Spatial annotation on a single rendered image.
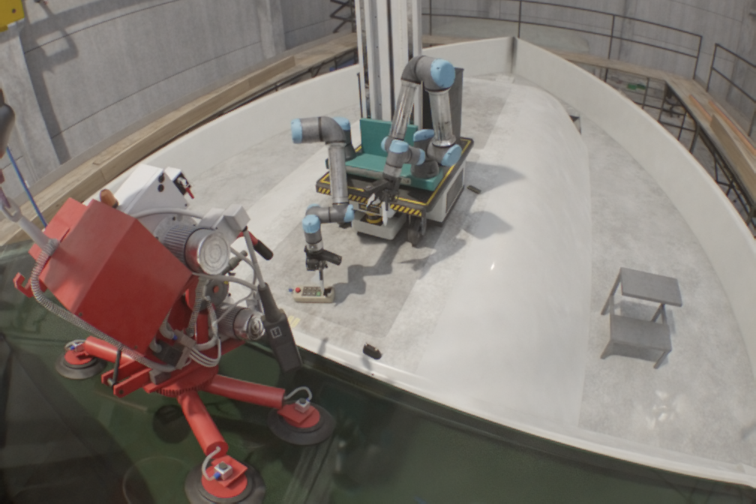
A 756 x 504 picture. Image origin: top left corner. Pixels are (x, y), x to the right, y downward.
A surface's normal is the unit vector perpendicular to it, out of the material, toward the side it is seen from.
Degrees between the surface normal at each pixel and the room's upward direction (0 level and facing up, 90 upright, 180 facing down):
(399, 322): 0
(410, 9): 90
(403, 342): 0
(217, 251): 81
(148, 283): 90
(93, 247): 20
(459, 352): 12
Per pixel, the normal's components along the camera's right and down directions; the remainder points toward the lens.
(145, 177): -0.18, -0.61
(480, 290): 0.14, -0.75
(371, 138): -0.44, 0.55
